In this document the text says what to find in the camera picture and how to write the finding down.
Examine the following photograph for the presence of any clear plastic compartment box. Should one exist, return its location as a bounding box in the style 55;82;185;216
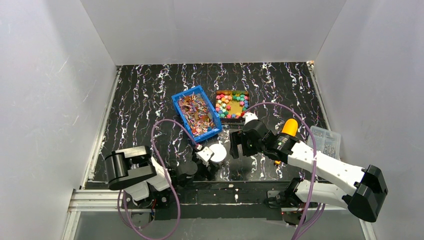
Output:
310;126;342;160

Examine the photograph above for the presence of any purple cable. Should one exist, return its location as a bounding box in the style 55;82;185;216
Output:
116;118;200;240
243;102;327;240

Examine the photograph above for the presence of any blue plastic candy bin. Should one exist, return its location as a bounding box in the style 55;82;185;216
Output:
171;85;222;143

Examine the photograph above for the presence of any square tin of star candies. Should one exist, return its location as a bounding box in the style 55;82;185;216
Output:
215;90;250;125

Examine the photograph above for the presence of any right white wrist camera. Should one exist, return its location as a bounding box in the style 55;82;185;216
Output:
243;112;258;125

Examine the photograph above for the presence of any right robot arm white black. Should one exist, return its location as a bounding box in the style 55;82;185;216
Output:
229;118;389;223

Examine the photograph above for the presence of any clear round plastic jar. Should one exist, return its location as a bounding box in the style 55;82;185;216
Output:
211;159;226;166

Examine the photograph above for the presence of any white round jar lid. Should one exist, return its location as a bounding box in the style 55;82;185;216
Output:
209;143;227;161

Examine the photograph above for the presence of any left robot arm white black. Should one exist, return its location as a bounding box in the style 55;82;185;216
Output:
104;143;227;202

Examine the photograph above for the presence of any aluminium frame rail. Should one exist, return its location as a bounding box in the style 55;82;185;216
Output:
62;187;377;240

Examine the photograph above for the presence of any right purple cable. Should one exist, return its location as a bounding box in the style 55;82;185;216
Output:
243;102;327;240

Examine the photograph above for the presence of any orange plastic scoop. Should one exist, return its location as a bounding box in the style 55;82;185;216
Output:
274;118;299;166

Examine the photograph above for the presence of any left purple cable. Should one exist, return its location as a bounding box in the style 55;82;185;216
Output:
116;118;200;240

